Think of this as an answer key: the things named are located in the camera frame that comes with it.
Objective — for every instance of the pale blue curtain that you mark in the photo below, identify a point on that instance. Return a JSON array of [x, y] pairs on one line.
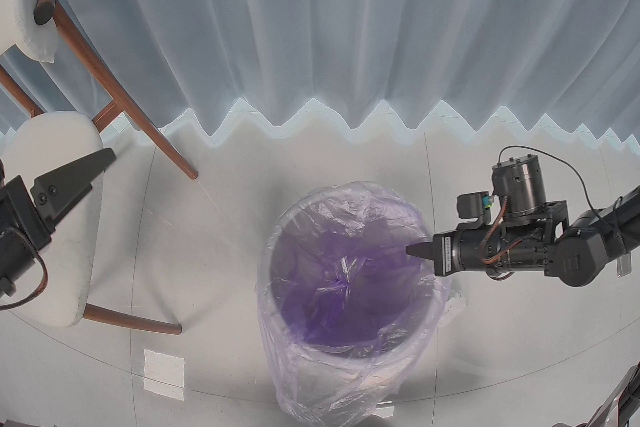
[[350, 4]]

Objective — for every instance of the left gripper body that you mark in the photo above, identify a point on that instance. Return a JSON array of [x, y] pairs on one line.
[[17, 225]]

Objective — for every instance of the purple plastic bag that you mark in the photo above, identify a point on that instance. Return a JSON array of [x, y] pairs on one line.
[[345, 300]]

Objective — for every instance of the white cushioned wooden chair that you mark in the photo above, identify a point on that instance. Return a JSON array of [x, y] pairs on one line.
[[55, 215]]

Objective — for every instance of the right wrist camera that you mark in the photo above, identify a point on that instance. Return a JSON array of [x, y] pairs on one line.
[[470, 206]]

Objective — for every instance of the white trash bin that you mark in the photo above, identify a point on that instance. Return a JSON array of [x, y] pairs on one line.
[[292, 365]]

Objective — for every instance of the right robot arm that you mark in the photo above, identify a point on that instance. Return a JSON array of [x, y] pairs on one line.
[[575, 245]]

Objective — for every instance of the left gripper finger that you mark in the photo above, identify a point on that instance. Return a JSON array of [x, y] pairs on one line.
[[70, 172], [65, 207]]

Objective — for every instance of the crumpled white paper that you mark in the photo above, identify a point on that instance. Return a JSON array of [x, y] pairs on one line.
[[457, 302]]

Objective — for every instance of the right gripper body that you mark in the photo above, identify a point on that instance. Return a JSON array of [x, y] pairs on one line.
[[462, 252]]

